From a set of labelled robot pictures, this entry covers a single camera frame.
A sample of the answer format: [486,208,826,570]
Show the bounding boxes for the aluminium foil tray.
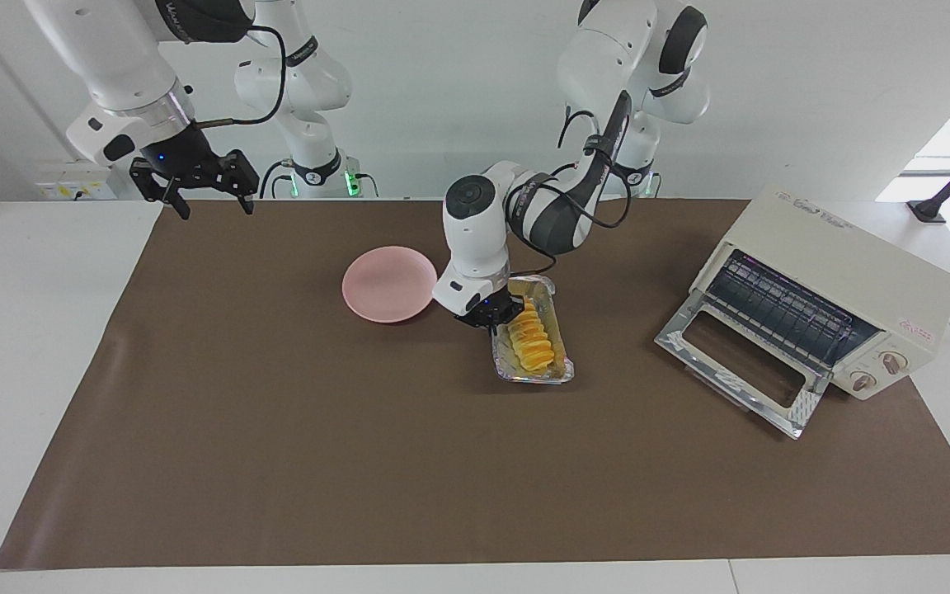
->
[491,276,575,386]

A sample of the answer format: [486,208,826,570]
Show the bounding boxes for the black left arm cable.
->
[508,89,634,277]

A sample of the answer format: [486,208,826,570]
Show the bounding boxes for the brown table mat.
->
[0,198,950,570]

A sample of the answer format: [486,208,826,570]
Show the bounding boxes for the pink round plate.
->
[341,246,439,324]

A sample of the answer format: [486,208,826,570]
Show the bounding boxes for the white wall socket box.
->
[34,159,125,201]

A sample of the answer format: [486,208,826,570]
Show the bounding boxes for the white toaster oven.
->
[689,186,950,403]

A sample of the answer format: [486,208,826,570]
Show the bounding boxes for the wire oven rack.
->
[706,252,880,372]

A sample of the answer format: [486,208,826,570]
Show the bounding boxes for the yellow sliced bread loaf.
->
[506,299,557,372]

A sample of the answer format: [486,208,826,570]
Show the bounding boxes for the black right arm base cable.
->
[259,159,294,199]

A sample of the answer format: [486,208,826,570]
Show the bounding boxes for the glass oven door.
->
[654,289,835,441]

